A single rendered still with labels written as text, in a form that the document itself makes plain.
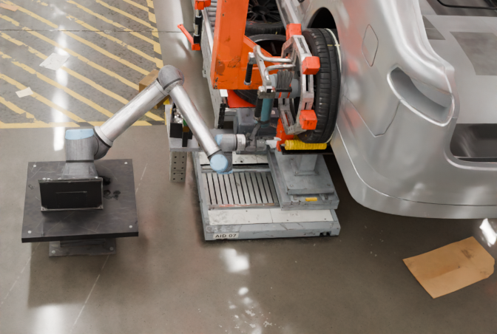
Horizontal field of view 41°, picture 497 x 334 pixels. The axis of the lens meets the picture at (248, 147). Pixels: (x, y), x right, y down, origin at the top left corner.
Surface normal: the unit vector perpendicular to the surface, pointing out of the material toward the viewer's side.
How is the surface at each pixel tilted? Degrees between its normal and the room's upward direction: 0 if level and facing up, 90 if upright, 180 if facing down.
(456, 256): 2
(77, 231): 0
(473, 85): 22
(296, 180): 0
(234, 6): 90
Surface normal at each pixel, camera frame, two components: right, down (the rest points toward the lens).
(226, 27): 0.16, 0.64
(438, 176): -0.09, 0.70
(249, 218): 0.12, -0.77
